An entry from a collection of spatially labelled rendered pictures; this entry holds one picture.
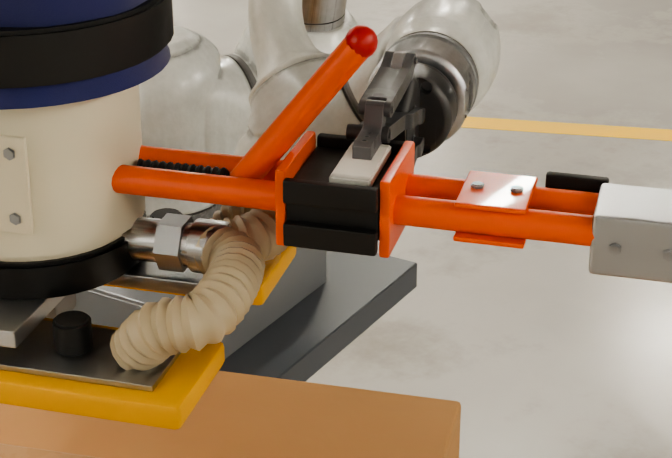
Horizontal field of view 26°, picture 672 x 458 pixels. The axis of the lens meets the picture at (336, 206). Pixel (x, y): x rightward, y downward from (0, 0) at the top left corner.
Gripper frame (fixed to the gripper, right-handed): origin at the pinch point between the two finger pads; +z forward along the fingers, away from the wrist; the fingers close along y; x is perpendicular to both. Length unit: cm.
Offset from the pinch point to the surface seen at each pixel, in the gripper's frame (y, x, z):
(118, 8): -13.9, 16.2, 4.2
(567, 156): 123, 10, -319
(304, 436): 29.1, 7.6, -11.4
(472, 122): 123, 43, -340
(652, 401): 123, -22, -183
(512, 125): 123, 30, -341
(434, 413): 29.1, -2.9, -18.0
